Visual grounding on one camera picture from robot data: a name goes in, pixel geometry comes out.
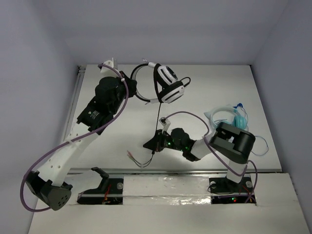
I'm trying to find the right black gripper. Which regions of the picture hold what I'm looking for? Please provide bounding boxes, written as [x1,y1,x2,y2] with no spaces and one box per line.
[144,129,185,152]

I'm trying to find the black headphone cable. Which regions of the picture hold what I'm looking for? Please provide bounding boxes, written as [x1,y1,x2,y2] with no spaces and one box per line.
[126,65,171,169]

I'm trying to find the white black headphones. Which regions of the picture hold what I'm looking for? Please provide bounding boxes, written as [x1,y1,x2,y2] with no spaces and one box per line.
[130,60,191,104]

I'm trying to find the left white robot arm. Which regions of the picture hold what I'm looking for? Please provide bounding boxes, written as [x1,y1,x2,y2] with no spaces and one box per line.
[20,72,137,213]

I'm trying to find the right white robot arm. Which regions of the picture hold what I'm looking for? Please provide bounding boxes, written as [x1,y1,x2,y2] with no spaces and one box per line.
[143,118,255,192]

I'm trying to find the teal cat-ear headphones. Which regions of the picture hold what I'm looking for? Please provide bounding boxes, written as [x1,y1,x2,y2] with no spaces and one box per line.
[204,103,248,130]

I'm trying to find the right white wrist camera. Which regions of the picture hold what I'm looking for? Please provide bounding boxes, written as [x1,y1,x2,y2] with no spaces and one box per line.
[159,117,171,133]

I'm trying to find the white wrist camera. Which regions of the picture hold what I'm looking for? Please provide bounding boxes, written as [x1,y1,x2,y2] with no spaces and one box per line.
[98,57,118,74]
[159,117,171,133]

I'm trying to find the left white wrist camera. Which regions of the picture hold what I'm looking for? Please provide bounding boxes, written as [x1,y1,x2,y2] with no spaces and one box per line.
[98,57,118,74]

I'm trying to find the aluminium side rail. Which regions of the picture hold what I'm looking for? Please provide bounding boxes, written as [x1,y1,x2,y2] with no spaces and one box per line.
[63,65,86,139]

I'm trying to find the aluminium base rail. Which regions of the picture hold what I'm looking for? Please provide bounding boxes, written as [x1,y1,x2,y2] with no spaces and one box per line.
[67,170,286,205]

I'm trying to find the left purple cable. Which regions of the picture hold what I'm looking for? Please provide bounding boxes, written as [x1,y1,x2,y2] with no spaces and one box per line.
[20,63,129,212]

